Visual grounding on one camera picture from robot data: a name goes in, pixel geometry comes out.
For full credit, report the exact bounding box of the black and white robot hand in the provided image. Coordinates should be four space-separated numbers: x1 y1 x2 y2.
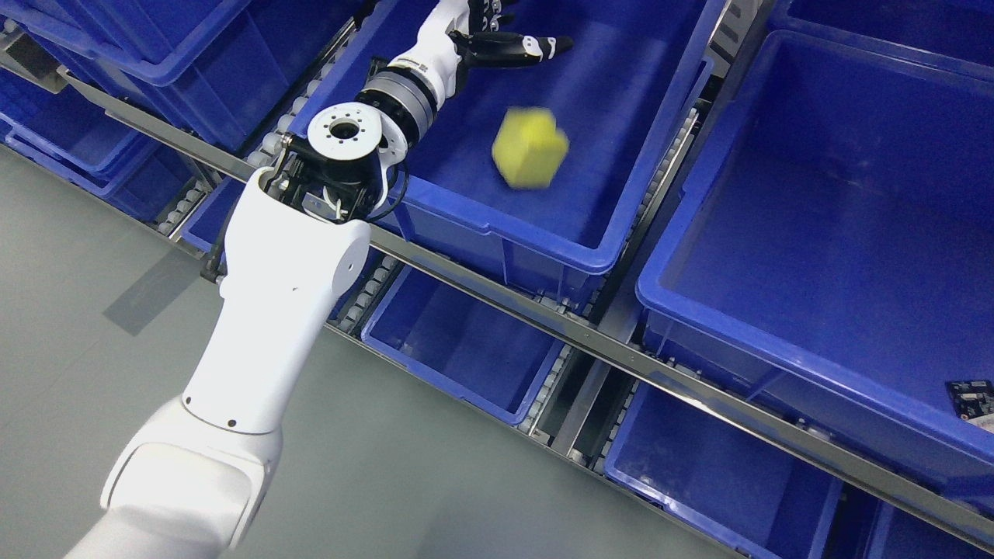
387 1 575 107

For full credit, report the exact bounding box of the yellow foam block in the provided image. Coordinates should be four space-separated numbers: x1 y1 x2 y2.
491 106 569 190

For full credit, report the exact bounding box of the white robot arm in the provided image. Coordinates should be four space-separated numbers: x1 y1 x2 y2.
68 50 466 558

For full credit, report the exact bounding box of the metal roller shelf rack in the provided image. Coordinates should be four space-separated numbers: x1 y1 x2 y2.
2 52 992 552

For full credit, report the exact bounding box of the blue plastic bin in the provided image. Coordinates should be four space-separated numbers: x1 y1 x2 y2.
1 1 361 150
637 30 993 514
1 71 193 220
603 384 843 558
767 1 993 82
381 1 725 304
361 268 564 427

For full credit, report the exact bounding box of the small circuit board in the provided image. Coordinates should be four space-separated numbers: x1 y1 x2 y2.
945 380 993 420

